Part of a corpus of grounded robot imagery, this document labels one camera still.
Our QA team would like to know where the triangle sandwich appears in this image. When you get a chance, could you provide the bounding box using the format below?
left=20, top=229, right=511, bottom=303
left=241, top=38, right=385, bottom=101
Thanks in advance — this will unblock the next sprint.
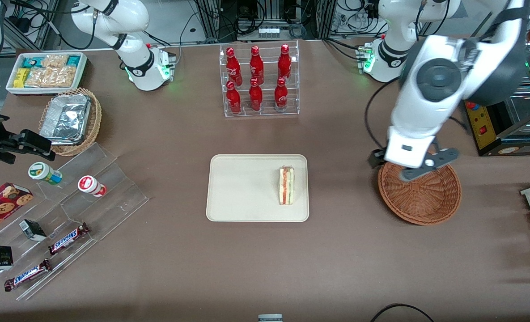
left=278, top=165, right=296, bottom=206

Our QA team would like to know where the aluminium foil tray stack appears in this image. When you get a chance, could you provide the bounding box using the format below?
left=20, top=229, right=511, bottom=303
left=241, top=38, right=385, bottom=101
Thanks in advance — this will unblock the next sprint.
left=39, top=93, right=92, bottom=145

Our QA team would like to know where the brown round wicker basket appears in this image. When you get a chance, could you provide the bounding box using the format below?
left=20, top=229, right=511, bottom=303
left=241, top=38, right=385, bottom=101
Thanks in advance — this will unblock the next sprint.
left=377, top=160, right=462, bottom=225

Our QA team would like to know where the white snack tray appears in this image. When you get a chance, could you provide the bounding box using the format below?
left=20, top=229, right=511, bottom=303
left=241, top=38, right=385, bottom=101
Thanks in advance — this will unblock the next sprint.
left=5, top=51, right=89, bottom=96

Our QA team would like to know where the light wicker basket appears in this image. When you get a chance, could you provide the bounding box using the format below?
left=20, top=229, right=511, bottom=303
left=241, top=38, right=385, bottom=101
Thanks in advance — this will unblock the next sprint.
left=38, top=88, right=102, bottom=157

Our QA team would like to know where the beige serving tray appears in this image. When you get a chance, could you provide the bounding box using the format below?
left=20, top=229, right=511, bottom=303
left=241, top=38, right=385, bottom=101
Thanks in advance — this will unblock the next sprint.
left=206, top=154, right=310, bottom=223

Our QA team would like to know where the green lid yogurt cup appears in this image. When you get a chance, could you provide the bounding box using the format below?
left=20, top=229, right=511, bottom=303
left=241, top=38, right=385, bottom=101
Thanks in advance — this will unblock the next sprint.
left=28, top=162, right=63, bottom=186

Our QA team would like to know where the red cookie box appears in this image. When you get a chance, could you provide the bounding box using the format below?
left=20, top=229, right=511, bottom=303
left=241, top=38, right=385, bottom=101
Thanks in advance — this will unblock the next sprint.
left=0, top=182, right=34, bottom=239

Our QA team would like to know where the black food warmer machine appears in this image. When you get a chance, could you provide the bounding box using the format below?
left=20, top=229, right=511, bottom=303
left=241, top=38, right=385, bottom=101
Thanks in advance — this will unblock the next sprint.
left=463, top=18, right=530, bottom=157

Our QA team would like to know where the red lid yogurt cup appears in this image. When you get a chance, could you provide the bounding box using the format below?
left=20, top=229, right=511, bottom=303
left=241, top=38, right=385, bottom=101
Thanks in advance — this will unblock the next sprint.
left=77, top=175, right=108, bottom=198

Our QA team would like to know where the yellow snack packet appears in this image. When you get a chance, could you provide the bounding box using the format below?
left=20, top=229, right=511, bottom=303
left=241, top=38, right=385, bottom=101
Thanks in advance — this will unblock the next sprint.
left=13, top=68, right=31, bottom=88

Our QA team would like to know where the large clear cracker bag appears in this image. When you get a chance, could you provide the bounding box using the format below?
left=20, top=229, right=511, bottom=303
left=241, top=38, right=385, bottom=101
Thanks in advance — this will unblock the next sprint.
left=25, top=66, right=76, bottom=88

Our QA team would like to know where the small black chocolate box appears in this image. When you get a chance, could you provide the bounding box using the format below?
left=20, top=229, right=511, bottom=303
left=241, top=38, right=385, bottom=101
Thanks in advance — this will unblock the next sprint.
left=0, top=245, right=14, bottom=271
left=19, top=219, right=47, bottom=242

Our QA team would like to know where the small clear cracker bag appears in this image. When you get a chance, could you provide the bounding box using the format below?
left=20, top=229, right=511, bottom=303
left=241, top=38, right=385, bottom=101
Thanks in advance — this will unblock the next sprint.
left=41, top=55, right=69, bottom=69

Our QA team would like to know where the Snickers bar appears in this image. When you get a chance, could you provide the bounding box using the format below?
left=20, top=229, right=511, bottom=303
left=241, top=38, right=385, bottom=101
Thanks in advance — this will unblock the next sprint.
left=48, top=222, right=90, bottom=256
left=4, top=258, right=53, bottom=292

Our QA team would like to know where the clear acrylic stepped stand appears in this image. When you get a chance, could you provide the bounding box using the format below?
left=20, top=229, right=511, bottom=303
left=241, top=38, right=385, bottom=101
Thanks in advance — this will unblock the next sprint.
left=0, top=142, right=150, bottom=301

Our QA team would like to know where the red cola bottle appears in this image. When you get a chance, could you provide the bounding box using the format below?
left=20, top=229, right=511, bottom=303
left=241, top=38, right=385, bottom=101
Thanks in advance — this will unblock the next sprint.
left=225, top=80, right=242, bottom=115
left=249, top=46, right=265, bottom=85
left=274, top=77, right=289, bottom=112
left=248, top=78, right=264, bottom=112
left=277, top=44, right=293, bottom=82
left=226, top=47, right=243, bottom=86

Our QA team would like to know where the clear acrylic bottle rack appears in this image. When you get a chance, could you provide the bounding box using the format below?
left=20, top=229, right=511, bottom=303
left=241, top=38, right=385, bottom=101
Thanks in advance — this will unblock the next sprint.
left=219, top=40, right=300, bottom=118

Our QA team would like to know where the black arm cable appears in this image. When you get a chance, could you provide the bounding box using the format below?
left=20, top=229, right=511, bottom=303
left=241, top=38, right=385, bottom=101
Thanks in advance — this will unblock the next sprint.
left=364, top=80, right=402, bottom=153

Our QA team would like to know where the black table cable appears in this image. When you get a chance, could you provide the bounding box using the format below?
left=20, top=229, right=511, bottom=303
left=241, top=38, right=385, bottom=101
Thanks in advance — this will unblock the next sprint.
left=370, top=303, right=436, bottom=322

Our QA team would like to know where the aluminium frame rack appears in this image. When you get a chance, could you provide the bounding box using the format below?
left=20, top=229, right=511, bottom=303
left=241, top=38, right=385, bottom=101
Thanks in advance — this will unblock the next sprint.
left=195, top=0, right=338, bottom=42

